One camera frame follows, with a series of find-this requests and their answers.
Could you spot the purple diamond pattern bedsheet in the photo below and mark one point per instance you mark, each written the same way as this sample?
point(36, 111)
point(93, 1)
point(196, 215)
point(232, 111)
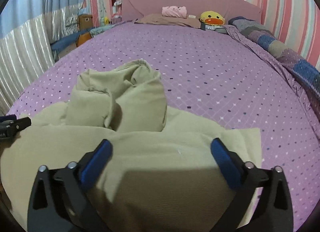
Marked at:
point(237, 84)

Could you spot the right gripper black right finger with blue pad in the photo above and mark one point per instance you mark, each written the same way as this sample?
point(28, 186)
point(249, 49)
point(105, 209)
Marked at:
point(262, 200)

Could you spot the pink folded cloth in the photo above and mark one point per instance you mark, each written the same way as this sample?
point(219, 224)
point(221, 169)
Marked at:
point(174, 11)

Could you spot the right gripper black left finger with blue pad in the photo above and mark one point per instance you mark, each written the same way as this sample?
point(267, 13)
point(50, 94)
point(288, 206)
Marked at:
point(58, 200)

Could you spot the yellow duck plush toy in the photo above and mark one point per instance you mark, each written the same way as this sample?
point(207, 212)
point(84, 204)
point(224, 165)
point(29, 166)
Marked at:
point(212, 18)

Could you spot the beige puffer jacket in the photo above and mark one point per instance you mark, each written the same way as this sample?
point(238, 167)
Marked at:
point(161, 176)

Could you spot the pink headboard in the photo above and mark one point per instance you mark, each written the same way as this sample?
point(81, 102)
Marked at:
point(136, 9)

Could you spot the brown pillow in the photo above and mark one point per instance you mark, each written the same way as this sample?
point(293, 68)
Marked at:
point(158, 19)

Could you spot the silver striped curtain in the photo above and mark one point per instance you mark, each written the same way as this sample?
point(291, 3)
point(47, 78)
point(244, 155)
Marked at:
point(26, 53)

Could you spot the brown cardboard box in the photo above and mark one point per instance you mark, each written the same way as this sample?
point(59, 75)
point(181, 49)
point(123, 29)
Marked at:
point(85, 21)

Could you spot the patchwork blue purple quilt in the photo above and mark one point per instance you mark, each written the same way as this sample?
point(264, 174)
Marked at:
point(306, 74)

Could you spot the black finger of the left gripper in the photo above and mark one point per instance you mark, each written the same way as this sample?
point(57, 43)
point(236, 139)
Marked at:
point(10, 125)

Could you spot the blue cloth beside bed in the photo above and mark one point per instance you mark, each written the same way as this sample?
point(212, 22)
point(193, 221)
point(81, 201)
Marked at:
point(61, 44)

